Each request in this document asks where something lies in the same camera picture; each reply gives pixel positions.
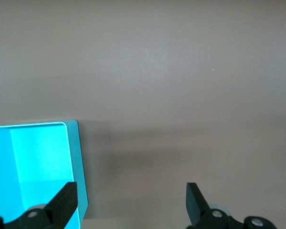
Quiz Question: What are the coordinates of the cyan plastic bin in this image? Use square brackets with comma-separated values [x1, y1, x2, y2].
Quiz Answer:
[0, 120, 89, 229]

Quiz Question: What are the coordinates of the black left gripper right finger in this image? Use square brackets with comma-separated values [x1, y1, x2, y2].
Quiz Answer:
[185, 182, 276, 229]

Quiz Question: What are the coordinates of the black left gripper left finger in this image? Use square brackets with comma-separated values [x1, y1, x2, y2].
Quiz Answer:
[0, 181, 78, 229]

